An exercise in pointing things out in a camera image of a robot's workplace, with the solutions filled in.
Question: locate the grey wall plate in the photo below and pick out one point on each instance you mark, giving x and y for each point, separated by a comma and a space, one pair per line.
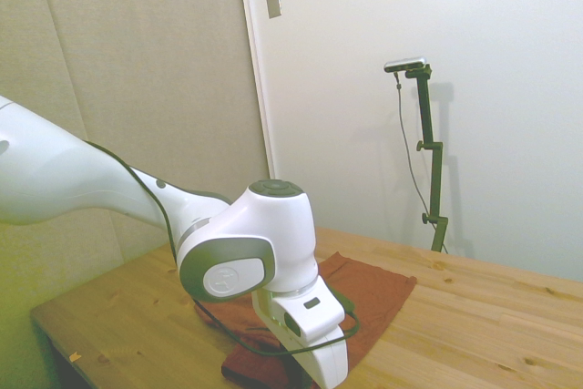
273, 2

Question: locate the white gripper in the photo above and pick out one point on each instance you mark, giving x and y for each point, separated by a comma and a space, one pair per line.
325, 364

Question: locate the rust red shorts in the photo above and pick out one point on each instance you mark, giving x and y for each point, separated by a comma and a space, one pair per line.
382, 298

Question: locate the small orange paper scrap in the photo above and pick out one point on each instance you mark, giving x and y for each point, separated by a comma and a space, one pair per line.
74, 355

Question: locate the silver exterior camera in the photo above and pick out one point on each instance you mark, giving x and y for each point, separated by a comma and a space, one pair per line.
405, 64

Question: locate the black jointed camera stand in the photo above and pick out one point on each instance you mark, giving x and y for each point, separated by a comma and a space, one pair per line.
436, 179

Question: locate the white door frame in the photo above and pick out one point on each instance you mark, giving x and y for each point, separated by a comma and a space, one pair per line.
256, 65

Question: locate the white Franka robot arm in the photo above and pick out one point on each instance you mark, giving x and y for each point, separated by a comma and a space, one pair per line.
91, 179

